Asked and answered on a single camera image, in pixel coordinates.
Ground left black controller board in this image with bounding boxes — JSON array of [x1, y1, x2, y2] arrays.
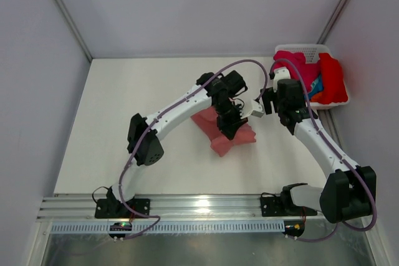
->
[[108, 222, 132, 239]]

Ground white perforated plastic basket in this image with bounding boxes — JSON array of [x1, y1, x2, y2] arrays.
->
[[274, 44, 350, 110]]

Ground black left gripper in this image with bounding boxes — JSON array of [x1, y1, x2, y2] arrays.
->
[[212, 99, 248, 141]]

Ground orange garment in basket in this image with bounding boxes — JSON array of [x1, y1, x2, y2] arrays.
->
[[310, 92, 324, 104]]

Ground salmon pink t shirt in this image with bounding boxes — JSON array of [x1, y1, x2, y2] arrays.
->
[[191, 107, 256, 157]]

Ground right black controller board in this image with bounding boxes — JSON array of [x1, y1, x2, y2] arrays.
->
[[283, 220, 305, 238]]

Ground aluminium mounting rail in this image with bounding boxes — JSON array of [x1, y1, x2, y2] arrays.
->
[[36, 194, 376, 222]]

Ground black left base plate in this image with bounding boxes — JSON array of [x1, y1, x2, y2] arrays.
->
[[94, 199, 150, 219]]

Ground black controller board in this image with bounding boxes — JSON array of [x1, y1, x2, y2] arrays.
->
[[108, 222, 132, 239], [283, 220, 305, 238]]

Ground right aluminium corner post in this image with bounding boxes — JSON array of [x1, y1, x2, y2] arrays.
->
[[317, 0, 350, 44]]

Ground red t shirt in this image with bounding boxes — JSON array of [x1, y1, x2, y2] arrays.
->
[[319, 53, 349, 105]]

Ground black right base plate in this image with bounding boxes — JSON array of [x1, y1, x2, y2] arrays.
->
[[259, 192, 318, 217]]

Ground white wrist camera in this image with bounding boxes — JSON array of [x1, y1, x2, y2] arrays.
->
[[270, 67, 291, 92], [245, 100, 265, 118]]

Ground magenta t shirt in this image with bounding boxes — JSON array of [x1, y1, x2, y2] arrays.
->
[[274, 50, 321, 93]]

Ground slotted grey cable duct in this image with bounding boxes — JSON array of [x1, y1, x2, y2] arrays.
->
[[50, 219, 284, 234]]

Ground right side aluminium rail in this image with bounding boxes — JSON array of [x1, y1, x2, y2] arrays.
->
[[317, 110, 344, 149]]

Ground blue garment in basket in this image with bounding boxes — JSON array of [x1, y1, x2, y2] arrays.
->
[[308, 75, 324, 99]]

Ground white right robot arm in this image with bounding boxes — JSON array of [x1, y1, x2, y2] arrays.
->
[[261, 79, 377, 230]]

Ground left aluminium corner post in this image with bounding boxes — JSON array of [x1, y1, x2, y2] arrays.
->
[[52, 0, 93, 63]]

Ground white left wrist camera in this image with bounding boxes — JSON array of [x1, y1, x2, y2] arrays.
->
[[245, 100, 265, 118]]

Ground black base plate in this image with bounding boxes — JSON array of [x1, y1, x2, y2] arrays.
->
[[94, 199, 150, 219], [259, 192, 318, 217]]

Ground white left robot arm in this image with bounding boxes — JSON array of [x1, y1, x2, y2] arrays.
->
[[105, 70, 248, 217]]

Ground aluminium corner post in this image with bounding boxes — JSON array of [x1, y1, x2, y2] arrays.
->
[[52, 0, 93, 63], [317, 0, 350, 44]]

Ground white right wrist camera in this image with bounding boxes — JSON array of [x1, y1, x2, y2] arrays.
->
[[270, 67, 291, 92]]

